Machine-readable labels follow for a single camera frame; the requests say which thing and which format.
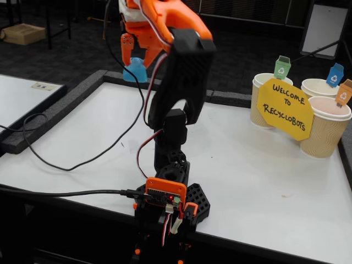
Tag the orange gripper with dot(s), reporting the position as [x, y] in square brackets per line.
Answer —
[136, 39]

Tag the blue paper-wrapped packet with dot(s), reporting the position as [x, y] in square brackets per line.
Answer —
[135, 70]

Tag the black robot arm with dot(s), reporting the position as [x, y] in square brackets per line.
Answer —
[187, 77]

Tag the black foam border strip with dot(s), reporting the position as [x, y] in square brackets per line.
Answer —
[68, 100]
[225, 97]
[347, 148]

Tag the beige tape label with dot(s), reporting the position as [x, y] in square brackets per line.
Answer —
[44, 87]

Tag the brown cardboard box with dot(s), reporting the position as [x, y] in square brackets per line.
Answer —
[22, 34]

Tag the paper cup with green label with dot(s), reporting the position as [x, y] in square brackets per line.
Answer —
[257, 110]

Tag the white side table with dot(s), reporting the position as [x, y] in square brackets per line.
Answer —
[16, 99]

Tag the orange controller board holder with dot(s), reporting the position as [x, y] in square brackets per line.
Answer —
[165, 184]

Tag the green paper bin label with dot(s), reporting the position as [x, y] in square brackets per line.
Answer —
[282, 67]

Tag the yellow welcome sign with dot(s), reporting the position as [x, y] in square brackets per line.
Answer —
[286, 110]

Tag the paper cup with blue label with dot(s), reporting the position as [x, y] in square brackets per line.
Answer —
[313, 86]

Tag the white standing board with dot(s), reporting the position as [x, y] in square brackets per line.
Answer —
[321, 27]

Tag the blue paper bin label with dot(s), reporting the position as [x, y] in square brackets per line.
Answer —
[334, 75]

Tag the paper cup with orange label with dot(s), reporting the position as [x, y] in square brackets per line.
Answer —
[324, 137]

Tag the orange paper bin label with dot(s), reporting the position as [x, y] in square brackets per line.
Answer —
[344, 94]

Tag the black metal table frame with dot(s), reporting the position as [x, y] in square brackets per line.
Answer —
[49, 30]

